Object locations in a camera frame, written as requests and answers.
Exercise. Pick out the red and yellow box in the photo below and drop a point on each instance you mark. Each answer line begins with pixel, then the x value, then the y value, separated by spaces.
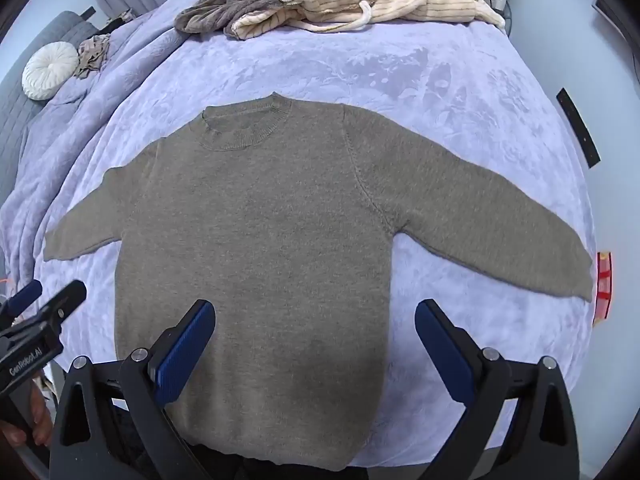
pixel 604 285

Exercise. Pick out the lavender plush blanket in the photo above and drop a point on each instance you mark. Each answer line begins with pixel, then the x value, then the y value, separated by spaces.
pixel 400 85

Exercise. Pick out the grey-brown fleece garment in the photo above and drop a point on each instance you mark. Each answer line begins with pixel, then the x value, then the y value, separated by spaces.
pixel 225 10

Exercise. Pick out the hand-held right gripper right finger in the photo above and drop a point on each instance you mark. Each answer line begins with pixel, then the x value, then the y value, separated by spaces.
pixel 445 355

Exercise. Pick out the cream striped garment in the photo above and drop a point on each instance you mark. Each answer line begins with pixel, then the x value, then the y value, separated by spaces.
pixel 400 5

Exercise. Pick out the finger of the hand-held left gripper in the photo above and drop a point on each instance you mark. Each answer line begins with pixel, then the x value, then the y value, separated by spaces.
pixel 60 305
pixel 25 296

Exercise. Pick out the white round pillow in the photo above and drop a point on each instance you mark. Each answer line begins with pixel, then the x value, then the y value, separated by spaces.
pixel 50 70

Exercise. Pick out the olive knit sweater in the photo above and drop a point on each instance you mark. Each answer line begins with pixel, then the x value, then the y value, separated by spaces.
pixel 260 240

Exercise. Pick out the person's left hand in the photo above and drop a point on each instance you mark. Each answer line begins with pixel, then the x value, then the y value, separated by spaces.
pixel 42 425

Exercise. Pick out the black wall strip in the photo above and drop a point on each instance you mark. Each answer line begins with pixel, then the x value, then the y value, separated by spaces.
pixel 577 127

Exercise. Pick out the person's black pants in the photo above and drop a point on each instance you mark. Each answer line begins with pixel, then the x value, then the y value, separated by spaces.
pixel 260 474

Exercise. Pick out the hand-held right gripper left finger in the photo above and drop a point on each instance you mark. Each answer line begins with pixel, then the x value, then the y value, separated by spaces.
pixel 185 350

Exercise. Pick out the beige crumpled cloth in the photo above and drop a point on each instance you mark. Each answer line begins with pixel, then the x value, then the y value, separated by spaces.
pixel 92 55

